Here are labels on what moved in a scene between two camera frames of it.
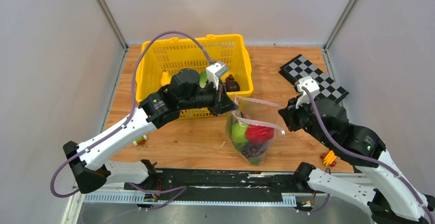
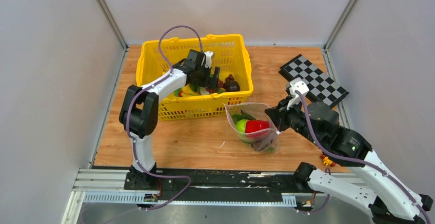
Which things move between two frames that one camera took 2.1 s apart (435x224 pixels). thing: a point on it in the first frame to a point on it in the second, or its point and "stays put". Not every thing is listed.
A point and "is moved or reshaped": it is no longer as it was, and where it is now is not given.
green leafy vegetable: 231,120 to 243,116
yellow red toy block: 329,158 stays put
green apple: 239,133 is moved or reshaped
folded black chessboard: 300,67 stays put
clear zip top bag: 251,127 is moved or reshaped
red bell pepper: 257,134 is moved or reshaped
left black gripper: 225,106 to 212,83
